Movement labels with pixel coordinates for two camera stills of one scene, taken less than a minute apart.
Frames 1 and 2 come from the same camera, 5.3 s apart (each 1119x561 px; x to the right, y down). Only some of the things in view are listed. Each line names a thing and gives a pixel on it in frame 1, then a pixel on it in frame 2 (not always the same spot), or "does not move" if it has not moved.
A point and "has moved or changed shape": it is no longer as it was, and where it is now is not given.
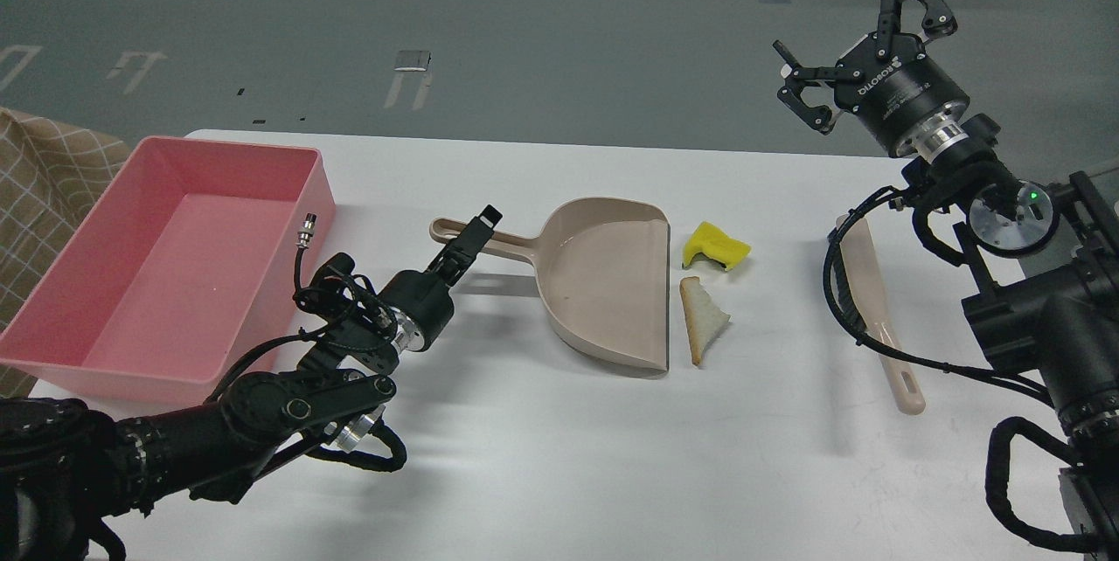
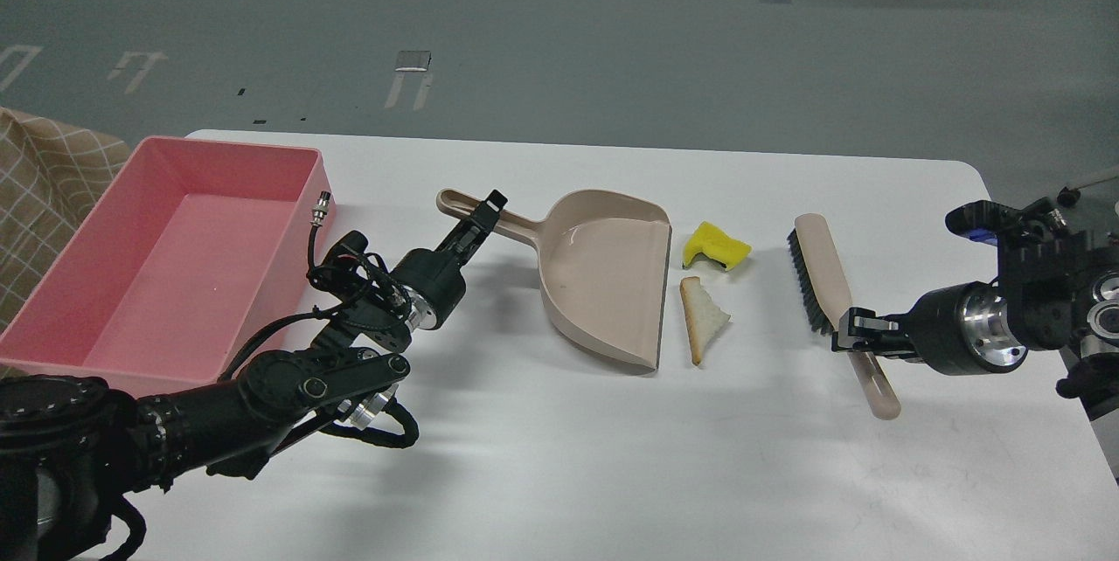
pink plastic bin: (181, 273) does not move
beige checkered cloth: (49, 176) does not move
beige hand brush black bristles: (858, 283) to (818, 267)
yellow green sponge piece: (716, 245) does not move
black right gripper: (907, 98) to (964, 328)
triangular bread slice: (702, 316) does not move
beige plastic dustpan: (603, 270) has moved or changed shape
